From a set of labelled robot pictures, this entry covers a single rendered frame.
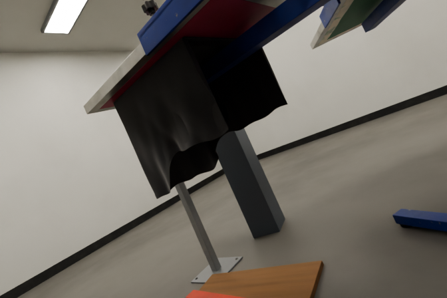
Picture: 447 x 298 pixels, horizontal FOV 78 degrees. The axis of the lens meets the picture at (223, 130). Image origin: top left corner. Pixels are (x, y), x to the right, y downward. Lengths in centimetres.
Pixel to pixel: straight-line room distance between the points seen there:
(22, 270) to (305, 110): 455
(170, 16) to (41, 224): 374
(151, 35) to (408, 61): 412
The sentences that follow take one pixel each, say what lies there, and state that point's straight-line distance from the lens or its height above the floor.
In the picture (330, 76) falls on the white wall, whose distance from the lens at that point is 482.
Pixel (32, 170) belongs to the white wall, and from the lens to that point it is 434.
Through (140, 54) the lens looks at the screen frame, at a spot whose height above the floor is 96.
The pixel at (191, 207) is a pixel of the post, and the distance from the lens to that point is 156.
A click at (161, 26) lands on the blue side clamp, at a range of 79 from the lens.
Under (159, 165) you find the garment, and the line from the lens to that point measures 106.
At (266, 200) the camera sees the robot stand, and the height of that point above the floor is 20.
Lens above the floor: 62
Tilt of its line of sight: 2 degrees up
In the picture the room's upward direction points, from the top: 24 degrees counter-clockwise
